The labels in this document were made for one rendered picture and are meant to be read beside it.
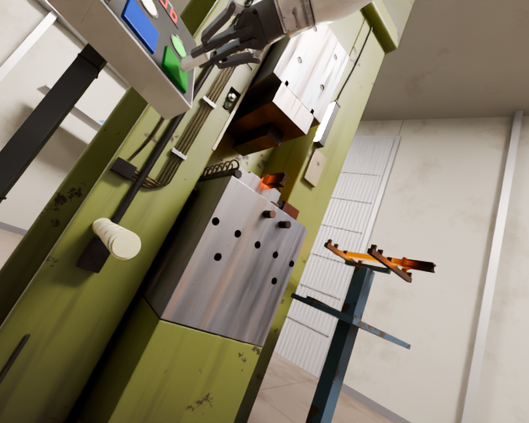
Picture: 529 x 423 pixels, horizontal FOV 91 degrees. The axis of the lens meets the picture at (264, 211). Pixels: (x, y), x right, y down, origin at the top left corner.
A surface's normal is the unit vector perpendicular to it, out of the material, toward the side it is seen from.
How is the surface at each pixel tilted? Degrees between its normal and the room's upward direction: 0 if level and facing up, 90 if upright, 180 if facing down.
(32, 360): 90
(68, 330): 90
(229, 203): 90
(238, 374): 90
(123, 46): 150
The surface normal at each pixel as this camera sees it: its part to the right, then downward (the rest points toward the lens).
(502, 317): -0.47, -0.44
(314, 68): 0.58, 0.02
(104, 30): 0.07, 0.87
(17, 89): 0.79, 0.18
